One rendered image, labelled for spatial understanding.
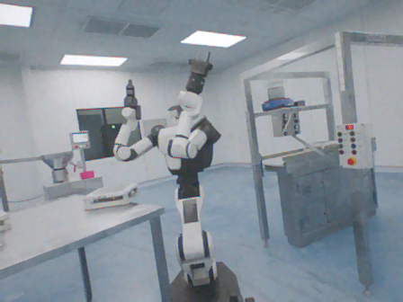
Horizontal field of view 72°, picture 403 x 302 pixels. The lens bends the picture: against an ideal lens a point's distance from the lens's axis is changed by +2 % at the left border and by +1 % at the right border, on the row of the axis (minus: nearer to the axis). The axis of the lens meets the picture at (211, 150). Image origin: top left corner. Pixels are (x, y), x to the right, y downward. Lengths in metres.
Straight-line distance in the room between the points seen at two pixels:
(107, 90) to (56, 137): 1.55
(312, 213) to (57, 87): 5.63
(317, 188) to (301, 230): 0.42
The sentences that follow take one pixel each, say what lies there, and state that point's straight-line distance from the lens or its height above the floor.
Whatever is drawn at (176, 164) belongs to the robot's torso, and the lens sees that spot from 1.64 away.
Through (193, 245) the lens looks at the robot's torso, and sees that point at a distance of 1.50.
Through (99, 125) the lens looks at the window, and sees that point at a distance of 6.80.
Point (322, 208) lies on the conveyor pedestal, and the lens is 2.84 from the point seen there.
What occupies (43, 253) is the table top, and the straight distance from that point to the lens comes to 1.18.
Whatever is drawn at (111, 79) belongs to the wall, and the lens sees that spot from 7.07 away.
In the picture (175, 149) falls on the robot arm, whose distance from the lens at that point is 1.30.
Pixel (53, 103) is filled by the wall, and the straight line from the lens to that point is 6.68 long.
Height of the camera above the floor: 1.16
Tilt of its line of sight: 4 degrees down
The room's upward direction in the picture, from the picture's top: 8 degrees counter-clockwise
